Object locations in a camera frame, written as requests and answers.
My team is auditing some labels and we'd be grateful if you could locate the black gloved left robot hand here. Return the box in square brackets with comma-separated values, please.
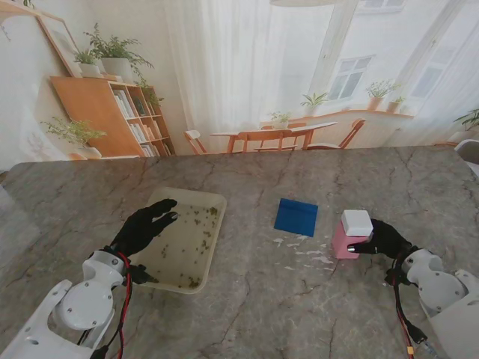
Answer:
[111, 198, 180, 259]

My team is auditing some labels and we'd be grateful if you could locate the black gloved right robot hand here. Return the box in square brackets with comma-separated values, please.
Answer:
[347, 218, 415, 261]

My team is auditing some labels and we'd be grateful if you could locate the white square jar cap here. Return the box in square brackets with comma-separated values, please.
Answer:
[341, 209, 375, 237]

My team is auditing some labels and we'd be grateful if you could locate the pink square jar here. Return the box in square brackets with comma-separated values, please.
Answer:
[332, 220, 375, 260]

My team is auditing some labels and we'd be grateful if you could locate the blue plastic scraper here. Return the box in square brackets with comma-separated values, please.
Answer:
[273, 197, 320, 238]

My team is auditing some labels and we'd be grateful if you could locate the cream baking tray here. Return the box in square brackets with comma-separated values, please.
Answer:
[129, 186, 228, 296]

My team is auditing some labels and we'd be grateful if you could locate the printed room scene backdrop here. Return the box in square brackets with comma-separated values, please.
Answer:
[0, 0, 479, 165]

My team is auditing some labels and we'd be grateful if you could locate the red and black right arm cable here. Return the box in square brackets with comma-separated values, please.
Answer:
[385, 260, 439, 359]

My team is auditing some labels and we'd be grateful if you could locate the red and black arm cable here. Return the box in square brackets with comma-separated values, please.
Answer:
[76, 254, 138, 359]
[385, 260, 439, 359]

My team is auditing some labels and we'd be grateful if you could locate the red and black left arm cable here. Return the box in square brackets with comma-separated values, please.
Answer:
[76, 254, 138, 359]

